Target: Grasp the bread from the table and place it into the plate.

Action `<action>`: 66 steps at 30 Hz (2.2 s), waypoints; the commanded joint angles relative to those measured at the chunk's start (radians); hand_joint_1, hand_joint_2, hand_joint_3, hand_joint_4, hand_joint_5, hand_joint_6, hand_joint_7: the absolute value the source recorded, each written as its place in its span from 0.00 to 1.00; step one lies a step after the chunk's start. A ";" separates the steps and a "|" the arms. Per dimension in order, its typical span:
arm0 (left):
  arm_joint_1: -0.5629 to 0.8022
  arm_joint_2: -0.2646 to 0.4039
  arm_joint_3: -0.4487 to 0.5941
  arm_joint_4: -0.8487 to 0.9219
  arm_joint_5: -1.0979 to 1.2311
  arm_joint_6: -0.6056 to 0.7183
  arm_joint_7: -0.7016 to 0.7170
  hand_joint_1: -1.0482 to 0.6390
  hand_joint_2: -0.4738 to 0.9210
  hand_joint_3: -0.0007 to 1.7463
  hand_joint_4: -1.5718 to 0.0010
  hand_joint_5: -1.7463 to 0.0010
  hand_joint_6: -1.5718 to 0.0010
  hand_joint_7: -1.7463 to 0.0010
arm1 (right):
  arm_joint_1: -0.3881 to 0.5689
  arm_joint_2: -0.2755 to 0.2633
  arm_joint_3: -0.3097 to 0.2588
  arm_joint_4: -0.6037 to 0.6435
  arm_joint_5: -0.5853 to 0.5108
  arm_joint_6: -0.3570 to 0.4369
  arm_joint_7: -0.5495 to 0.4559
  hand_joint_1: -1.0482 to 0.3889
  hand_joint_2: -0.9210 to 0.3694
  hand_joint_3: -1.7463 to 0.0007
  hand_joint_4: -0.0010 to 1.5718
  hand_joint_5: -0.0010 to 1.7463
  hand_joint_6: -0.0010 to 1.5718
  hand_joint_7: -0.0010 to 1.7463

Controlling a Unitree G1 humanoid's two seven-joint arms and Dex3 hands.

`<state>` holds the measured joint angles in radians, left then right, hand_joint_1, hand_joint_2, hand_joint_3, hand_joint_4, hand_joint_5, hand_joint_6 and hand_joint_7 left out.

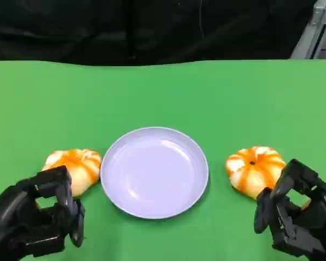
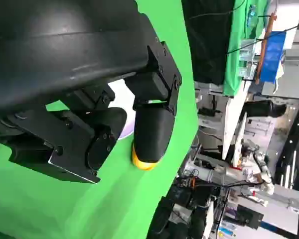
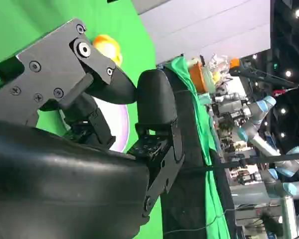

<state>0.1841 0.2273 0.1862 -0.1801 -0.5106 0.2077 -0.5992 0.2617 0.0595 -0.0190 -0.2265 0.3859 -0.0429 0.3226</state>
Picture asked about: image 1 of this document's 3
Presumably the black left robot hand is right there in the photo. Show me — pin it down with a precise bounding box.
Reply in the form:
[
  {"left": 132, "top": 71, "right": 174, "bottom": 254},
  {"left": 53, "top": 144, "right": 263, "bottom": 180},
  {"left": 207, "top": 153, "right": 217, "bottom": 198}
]
[{"left": 0, "top": 165, "right": 86, "bottom": 261}]

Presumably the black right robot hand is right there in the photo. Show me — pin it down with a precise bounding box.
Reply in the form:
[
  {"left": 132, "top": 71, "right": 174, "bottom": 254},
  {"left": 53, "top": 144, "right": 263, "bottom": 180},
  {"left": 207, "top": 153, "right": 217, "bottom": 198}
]
[{"left": 254, "top": 159, "right": 326, "bottom": 261}]

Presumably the orange white toy bread roll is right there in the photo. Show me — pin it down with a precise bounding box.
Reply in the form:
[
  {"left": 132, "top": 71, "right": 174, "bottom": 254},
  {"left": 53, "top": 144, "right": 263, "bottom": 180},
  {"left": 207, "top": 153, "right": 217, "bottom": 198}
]
[
  {"left": 42, "top": 148, "right": 103, "bottom": 197},
  {"left": 225, "top": 146, "right": 286, "bottom": 201}
]

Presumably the lilac plate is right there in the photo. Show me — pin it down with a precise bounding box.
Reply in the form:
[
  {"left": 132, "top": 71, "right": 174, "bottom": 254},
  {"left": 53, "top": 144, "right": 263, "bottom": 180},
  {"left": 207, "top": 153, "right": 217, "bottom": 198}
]
[{"left": 99, "top": 126, "right": 209, "bottom": 220}]

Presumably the green table cloth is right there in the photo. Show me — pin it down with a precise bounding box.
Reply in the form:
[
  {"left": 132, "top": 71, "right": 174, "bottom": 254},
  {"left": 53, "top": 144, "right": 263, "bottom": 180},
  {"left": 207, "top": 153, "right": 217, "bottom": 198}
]
[{"left": 0, "top": 58, "right": 326, "bottom": 261}]

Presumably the black backdrop curtain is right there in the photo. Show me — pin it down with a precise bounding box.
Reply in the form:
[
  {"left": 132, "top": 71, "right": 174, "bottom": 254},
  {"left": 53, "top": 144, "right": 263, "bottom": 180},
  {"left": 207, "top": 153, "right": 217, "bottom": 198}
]
[{"left": 0, "top": 0, "right": 318, "bottom": 66}]

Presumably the aluminium frame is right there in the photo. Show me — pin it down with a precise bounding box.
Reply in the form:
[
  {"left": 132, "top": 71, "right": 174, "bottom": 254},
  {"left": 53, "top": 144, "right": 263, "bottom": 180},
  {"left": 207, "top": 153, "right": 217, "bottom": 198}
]
[{"left": 290, "top": 0, "right": 326, "bottom": 59}]

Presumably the thin hanging cable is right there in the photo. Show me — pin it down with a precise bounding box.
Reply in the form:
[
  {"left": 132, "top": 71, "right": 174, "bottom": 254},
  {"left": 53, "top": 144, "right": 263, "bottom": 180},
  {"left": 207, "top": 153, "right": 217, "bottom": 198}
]
[{"left": 198, "top": 0, "right": 205, "bottom": 39}]

